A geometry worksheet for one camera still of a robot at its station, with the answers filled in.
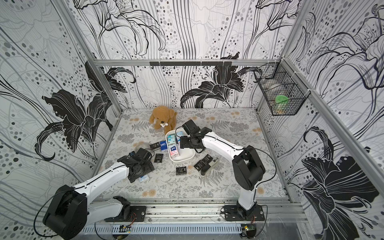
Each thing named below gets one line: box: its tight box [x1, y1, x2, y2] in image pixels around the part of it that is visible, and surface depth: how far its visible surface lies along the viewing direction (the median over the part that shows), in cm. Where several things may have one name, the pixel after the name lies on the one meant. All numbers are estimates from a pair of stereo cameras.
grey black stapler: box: [200, 157, 220, 176], surface depth 88 cm
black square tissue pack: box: [176, 166, 187, 175], surface depth 87 cm
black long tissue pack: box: [193, 154, 213, 172], surface depth 90 cm
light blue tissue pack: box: [176, 131, 185, 137], surface depth 100 cm
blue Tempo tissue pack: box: [159, 140, 168, 152], surface depth 97 cm
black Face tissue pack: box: [149, 142, 161, 150], surface depth 97 cm
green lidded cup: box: [275, 95, 289, 104], surface depth 80 cm
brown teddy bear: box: [149, 105, 178, 135], surface depth 96 cm
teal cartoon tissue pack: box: [167, 134, 178, 146], surface depth 97 cm
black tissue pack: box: [154, 153, 164, 163], surface depth 92 cm
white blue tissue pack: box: [139, 174, 150, 183], surface depth 84 cm
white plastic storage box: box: [165, 133, 196, 162], surface depth 94 cm
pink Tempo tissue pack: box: [169, 145, 180, 159], surface depth 92 cm
